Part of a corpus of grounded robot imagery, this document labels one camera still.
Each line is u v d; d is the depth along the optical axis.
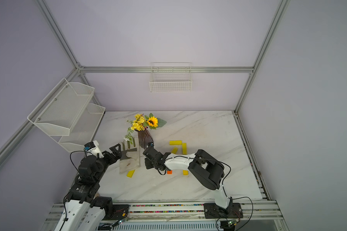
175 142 1.03
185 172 0.88
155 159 0.70
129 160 0.93
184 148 0.98
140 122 0.80
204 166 0.54
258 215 0.74
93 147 0.63
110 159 0.65
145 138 0.91
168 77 0.95
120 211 0.74
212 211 0.73
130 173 0.87
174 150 0.98
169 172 0.88
